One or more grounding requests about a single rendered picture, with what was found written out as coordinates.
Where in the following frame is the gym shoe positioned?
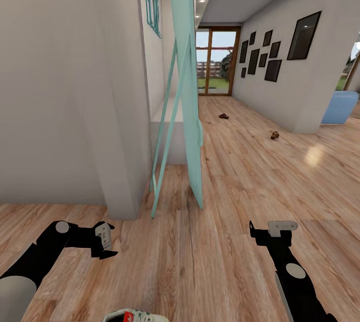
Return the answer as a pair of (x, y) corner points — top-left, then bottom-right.
(102, 308), (170, 322)

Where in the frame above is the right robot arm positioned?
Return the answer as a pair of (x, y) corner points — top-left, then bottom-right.
(249, 220), (338, 322)

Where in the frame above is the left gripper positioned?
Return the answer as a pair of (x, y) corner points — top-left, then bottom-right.
(79, 221), (118, 260)

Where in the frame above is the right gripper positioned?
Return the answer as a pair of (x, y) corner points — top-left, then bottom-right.
(249, 220), (292, 253)

